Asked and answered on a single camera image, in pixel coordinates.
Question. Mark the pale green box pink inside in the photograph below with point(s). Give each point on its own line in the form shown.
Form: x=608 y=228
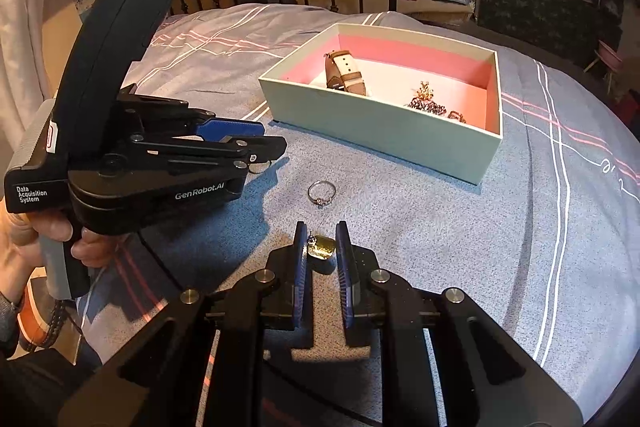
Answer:
x=375 y=127

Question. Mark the person's left hand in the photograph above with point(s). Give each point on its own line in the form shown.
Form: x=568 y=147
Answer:
x=97 y=249

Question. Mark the person's left forearm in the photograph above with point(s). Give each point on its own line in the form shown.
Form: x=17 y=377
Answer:
x=30 y=387

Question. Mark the white curtain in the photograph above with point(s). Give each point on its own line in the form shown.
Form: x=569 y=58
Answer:
x=30 y=32

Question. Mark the brown leather wristband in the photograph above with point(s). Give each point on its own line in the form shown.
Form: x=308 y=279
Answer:
x=35 y=317

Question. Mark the gold square earring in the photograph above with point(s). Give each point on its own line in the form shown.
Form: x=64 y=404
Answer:
x=322 y=247

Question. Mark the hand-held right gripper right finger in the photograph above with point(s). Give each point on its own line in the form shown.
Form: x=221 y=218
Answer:
x=345 y=272

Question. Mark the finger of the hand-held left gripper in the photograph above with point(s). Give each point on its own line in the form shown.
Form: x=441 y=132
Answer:
x=235 y=128
x=270 y=147

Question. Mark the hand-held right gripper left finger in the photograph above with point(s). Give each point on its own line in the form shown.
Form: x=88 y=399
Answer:
x=300 y=267

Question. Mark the green floral cloth-covered table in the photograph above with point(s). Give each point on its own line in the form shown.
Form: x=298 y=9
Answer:
x=540 y=7

